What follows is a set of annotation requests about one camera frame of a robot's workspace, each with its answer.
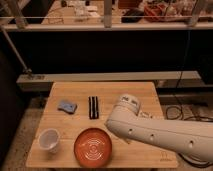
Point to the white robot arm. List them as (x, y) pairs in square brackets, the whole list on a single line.
[(187, 137)]

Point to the black rectangular brush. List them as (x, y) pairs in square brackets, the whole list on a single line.
[(93, 107)]

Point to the white plastic bottle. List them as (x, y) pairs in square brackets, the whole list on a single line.
[(145, 115)]

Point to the blue sponge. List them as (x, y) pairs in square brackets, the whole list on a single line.
[(67, 107)]

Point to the black object on shelf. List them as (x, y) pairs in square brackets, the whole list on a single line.
[(132, 16)]

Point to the white plastic cup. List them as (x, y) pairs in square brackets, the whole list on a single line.
[(49, 140)]

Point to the diagonal metal pole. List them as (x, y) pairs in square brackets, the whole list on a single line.
[(26, 69)]

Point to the red object on shelf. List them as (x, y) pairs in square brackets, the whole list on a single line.
[(156, 13)]

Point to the grey metal rail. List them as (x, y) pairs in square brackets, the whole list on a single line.
[(43, 82)]

